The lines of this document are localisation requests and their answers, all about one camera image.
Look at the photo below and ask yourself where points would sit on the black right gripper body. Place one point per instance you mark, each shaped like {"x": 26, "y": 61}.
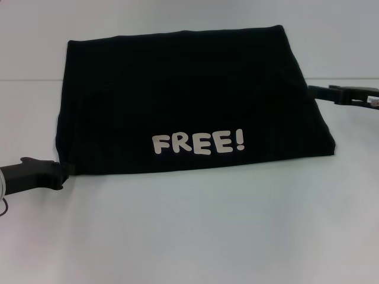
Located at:
{"x": 358, "y": 96}

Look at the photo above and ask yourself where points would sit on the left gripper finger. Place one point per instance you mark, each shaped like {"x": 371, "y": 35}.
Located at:
{"x": 68, "y": 171}

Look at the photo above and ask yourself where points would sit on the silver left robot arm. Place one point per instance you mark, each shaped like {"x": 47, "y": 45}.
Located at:
{"x": 1, "y": 186}

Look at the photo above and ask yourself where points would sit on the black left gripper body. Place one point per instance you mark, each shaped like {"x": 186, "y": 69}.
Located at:
{"x": 29, "y": 174}

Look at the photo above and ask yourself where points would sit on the black shirt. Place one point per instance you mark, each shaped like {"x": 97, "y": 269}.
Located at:
{"x": 177, "y": 97}

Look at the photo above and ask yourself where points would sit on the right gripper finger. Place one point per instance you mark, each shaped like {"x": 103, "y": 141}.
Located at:
{"x": 324, "y": 92}

